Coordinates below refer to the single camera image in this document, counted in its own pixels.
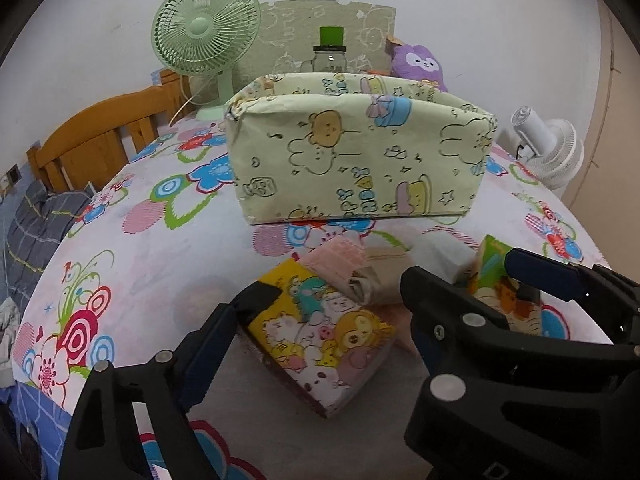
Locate pink cloth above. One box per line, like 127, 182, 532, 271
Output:
300, 237, 368, 306

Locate white standing fan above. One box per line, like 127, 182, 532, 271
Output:
510, 106, 585, 192

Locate glass jar with green lid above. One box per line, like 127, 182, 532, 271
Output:
310, 26, 349, 75

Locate beige cloth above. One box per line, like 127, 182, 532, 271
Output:
350, 247, 426, 307

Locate grey plaid bedding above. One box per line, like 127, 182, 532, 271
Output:
0, 180, 96, 311

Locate cartoon print storage box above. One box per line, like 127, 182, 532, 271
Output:
223, 72, 498, 226

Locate green desk fan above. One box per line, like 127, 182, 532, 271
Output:
151, 0, 261, 122

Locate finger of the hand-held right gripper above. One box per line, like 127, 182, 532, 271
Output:
517, 284, 544, 307
504, 247, 640, 343

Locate wall socket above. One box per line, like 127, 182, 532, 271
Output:
0, 164, 23, 193

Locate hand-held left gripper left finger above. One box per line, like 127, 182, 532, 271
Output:
60, 286, 284, 480

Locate blue grid bedsheet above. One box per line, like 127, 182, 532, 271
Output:
0, 380, 76, 480

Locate yellow cartoon tissue pack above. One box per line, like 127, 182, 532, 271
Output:
245, 259, 397, 420

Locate purple plush bunny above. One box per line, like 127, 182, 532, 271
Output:
386, 35, 449, 93

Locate green orange cartoon tissue pack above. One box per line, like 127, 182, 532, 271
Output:
467, 235, 543, 322

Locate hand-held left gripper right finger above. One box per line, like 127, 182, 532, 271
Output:
399, 266, 640, 480

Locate white cloth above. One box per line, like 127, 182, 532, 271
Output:
415, 232, 482, 286

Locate green cartoon wall board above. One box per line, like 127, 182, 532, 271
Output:
257, 0, 396, 81

